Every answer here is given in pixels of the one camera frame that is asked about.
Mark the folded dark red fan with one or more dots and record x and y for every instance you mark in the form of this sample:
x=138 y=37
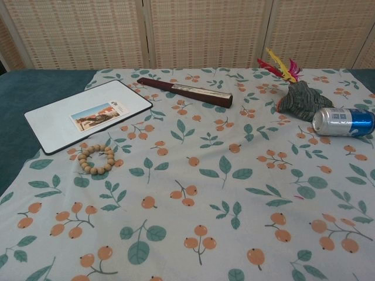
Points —
x=164 y=85

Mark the floral orange fruit tablecloth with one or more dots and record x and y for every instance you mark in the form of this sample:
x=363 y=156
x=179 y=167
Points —
x=187 y=205

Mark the photo postcard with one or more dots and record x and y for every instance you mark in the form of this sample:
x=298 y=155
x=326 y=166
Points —
x=96 y=117

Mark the woven bamboo folding screen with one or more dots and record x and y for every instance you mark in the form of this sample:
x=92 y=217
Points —
x=205 y=32

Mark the colourful feather shuttlecock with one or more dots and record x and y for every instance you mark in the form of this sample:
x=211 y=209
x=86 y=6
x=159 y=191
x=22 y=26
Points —
x=288 y=74

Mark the small loose pink feather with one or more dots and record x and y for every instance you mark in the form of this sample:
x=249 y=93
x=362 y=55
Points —
x=299 y=197

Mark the white board with black edge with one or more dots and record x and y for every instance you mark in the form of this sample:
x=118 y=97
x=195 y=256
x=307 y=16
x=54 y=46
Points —
x=55 y=120

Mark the blue and silver drink can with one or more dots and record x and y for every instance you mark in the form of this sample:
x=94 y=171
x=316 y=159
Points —
x=345 y=121

